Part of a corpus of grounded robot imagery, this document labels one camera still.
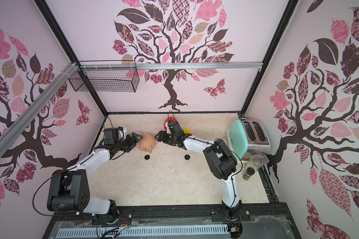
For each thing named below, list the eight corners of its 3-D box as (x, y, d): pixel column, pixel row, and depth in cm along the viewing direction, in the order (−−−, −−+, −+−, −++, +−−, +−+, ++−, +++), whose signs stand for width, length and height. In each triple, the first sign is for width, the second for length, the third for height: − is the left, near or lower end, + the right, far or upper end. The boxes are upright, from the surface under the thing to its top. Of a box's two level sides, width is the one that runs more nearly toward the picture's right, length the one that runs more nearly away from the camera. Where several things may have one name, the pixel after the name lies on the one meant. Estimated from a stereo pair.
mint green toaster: (233, 162, 94) (242, 147, 80) (226, 132, 110) (232, 116, 96) (263, 162, 94) (277, 147, 80) (252, 132, 110) (262, 116, 96)
